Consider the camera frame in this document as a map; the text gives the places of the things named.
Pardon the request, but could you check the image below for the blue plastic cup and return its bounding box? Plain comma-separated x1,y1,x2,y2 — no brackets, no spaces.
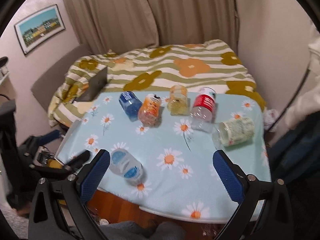
119,91,142,121

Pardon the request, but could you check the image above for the yellow clear cup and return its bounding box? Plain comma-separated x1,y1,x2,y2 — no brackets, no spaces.
167,85,188,115

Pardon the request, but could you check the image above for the grey headboard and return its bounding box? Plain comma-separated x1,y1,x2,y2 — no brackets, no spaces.
31,44,92,112

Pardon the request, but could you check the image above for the green label clear jar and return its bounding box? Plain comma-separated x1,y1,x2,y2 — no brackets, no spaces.
212,118,255,148

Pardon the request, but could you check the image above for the dark grey laptop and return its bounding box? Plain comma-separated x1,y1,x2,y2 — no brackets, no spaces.
75,67,108,102

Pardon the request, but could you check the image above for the white plastic bag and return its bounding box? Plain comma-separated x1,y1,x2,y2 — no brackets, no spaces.
263,108,279,131

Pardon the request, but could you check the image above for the red label water bottle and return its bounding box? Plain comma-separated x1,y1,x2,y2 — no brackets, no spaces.
190,87,216,133

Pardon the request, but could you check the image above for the daisy print tablecloth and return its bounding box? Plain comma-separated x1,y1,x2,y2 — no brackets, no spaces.
56,90,272,221

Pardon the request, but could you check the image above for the orange cartoon bottle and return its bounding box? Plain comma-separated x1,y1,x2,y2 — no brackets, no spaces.
138,94,162,126

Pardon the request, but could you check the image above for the beige curtain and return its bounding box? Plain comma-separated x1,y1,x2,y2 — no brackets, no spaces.
63,0,239,54

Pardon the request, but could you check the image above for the striped floral duvet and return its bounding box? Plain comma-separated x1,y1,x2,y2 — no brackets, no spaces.
47,40,266,127

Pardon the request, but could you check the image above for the framed wall picture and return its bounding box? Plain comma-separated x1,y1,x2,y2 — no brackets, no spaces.
14,4,65,56

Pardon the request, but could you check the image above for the black cable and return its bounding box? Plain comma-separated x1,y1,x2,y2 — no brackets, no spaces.
268,67,311,133

